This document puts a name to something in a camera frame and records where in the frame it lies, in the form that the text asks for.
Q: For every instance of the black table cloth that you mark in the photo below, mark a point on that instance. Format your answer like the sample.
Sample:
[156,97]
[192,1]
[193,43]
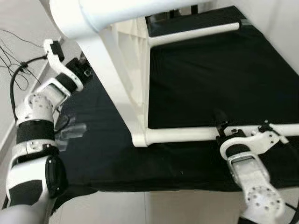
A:
[210,79]

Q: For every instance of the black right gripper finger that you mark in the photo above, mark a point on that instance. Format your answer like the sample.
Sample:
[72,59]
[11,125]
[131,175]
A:
[219,115]

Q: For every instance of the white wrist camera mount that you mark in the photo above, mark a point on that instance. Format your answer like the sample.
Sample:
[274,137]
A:
[254,140]
[58,60]

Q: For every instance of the white plastic children table top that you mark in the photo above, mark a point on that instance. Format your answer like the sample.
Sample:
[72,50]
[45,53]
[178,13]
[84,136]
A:
[126,70]

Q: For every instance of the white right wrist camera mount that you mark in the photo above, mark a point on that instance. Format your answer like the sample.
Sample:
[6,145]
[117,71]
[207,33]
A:
[254,140]

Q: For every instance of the white plastic table leg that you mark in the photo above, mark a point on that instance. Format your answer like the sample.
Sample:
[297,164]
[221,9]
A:
[117,11]
[196,33]
[177,134]

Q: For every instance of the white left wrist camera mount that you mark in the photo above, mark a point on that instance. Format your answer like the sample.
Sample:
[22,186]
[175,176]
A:
[58,60]

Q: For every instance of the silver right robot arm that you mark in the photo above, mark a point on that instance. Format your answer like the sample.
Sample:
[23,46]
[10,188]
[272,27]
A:
[257,186]

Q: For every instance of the clear tape piece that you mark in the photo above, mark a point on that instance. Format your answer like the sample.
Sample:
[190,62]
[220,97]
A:
[70,130]
[244,23]

